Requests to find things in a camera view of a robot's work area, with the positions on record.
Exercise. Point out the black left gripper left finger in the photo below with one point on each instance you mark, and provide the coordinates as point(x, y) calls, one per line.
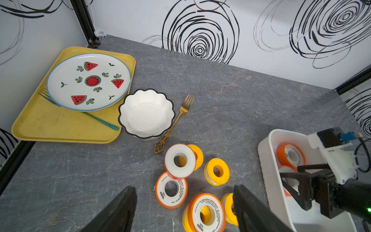
point(118, 215)

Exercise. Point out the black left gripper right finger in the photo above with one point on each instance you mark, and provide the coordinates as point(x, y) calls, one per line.
point(253, 215)

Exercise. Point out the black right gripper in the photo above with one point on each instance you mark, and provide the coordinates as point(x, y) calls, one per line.
point(320, 186)

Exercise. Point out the orange tape roll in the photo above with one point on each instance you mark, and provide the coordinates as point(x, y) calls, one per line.
point(206, 213)
point(171, 193)
point(292, 182)
point(180, 161)

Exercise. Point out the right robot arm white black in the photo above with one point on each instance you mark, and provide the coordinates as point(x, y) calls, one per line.
point(354, 197)

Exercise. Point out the yellow tape spool right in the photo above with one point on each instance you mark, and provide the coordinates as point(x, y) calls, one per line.
point(228, 204)

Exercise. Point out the white plastic storage box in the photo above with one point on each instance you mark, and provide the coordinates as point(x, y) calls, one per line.
point(284, 207)

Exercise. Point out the yellow tape spool uncovered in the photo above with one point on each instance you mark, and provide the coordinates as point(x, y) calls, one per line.
point(216, 172)

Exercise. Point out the yellow tape spool under centre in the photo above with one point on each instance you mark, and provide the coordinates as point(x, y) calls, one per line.
point(185, 220)

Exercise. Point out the yellow tape spool behind top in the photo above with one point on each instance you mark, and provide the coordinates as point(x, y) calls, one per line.
point(198, 154)

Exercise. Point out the gold fork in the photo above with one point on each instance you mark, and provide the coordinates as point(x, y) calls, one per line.
point(185, 107)

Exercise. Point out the white scalloped bowl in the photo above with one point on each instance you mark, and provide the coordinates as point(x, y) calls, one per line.
point(146, 114)

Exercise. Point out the watermelon pattern plate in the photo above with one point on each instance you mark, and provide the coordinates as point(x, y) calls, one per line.
point(89, 82)

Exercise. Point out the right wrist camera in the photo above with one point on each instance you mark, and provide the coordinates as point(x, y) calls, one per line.
point(333, 144)

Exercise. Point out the black corner frame post right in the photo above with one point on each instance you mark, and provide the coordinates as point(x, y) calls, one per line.
point(353, 82)

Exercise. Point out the black corner frame post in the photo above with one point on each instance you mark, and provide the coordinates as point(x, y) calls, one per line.
point(81, 9)
point(353, 82)

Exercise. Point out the teal handled fork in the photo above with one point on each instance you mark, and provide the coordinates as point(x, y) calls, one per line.
point(44, 94)

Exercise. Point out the black corner frame post left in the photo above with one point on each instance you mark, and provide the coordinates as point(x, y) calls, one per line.
point(81, 9)

